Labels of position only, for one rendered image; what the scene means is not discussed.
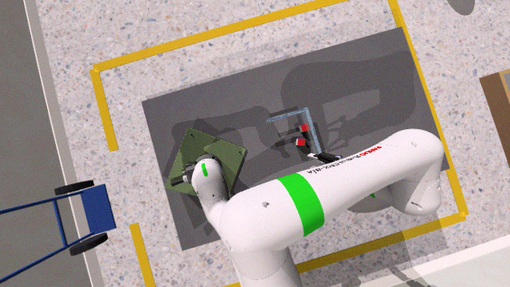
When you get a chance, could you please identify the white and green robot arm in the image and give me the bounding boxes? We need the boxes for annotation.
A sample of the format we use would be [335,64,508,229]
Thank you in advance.
[171,129,444,287]

